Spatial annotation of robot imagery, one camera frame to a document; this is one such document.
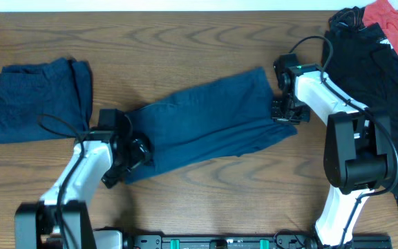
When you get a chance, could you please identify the navy blue denim shorts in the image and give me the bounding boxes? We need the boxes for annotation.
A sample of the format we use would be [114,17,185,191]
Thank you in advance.
[125,67,297,184]

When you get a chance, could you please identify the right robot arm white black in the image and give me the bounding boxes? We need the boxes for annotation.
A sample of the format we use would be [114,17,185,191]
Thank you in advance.
[272,53,398,248]

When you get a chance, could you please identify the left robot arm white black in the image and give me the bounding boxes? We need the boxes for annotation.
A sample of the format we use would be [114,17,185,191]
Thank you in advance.
[15,109,152,248]

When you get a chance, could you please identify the black garment pile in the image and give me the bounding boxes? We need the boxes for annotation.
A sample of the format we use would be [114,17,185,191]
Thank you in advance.
[322,7,398,205]

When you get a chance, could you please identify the folded navy blue shorts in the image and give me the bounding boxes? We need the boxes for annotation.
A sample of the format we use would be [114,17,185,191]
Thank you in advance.
[0,58,93,144]

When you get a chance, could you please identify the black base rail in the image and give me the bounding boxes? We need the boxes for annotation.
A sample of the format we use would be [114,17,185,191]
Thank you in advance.
[91,228,393,249]

